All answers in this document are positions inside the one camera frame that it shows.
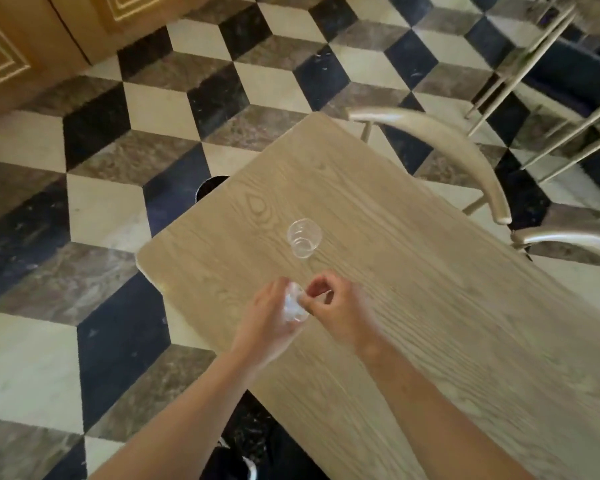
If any person's left hand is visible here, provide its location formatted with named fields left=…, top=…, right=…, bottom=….
left=229, top=277, right=310, bottom=369

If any person's right hand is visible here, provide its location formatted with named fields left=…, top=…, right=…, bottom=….
left=300, top=273, right=382, bottom=356

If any clear plastic cup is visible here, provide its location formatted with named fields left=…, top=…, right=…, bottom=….
left=282, top=282, right=312, bottom=324
left=286, top=218, right=324, bottom=259

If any person's left forearm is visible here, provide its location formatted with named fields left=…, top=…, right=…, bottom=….
left=87, top=341, right=265, bottom=480

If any person's right forearm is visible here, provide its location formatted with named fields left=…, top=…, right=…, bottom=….
left=355, top=335, right=537, bottom=480

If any person's black trouser leg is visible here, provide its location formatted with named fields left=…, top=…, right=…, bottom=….
left=200, top=390, right=332, bottom=480

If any person's black white shoe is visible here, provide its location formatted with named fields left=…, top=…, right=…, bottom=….
left=214, top=437, right=259, bottom=480

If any beige curved-back chair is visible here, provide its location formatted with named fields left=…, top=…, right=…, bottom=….
left=510, top=229, right=600, bottom=269
left=346, top=107, right=514, bottom=226

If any beige spindle chair dark seat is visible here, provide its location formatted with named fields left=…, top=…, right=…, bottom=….
left=464, top=0, right=600, bottom=186

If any brown wooden cabinet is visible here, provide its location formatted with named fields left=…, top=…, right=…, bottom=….
left=0, top=0, right=217, bottom=128

